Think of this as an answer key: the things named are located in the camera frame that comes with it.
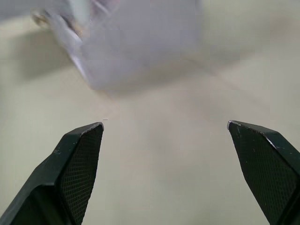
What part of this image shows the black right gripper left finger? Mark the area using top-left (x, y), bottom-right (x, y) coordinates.
top-left (0, 121), bottom-right (105, 225)

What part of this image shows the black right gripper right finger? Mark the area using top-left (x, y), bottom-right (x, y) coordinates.
top-left (226, 120), bottom-right (300, 225)

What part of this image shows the clear plastic makeup organizer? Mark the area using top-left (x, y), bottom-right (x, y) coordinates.
top-left (46, 0), bottom-right (204, 91)

